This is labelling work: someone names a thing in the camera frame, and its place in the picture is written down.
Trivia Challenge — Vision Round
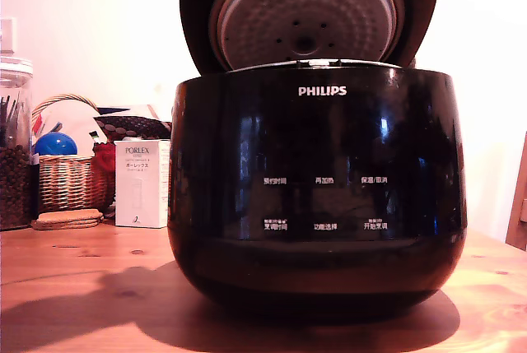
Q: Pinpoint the black Philips rice cooker body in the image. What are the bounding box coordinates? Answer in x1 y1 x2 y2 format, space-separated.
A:
167 65 469 319

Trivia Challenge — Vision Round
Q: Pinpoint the black rice cooker lid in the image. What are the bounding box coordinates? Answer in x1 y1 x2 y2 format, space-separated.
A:
180 0 440 78

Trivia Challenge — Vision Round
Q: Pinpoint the metal inner cooking pot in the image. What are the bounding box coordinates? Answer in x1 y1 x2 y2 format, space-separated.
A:
228 58 403 71

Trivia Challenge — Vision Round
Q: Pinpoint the white Porlex box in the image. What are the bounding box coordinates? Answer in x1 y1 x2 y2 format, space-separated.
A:
114 139 171 229

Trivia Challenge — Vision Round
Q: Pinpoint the dark dotted pouch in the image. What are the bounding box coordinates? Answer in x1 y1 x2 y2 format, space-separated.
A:
93 114 173 142

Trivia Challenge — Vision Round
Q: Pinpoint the dark red bag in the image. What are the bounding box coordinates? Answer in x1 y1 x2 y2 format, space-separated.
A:
92 142 117 212

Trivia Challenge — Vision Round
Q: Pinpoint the stack of cork coasters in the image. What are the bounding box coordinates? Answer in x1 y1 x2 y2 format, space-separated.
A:
30 209 105 231

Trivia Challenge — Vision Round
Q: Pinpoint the blue ball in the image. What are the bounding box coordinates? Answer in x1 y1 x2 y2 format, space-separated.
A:
34 132 78 156

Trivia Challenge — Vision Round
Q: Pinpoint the glass jar of coffee beans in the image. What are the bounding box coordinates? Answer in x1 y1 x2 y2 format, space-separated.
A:
0 56 34 231

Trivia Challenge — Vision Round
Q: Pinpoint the wicker basket with handle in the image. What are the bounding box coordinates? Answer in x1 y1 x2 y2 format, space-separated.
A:
31 93 100 214

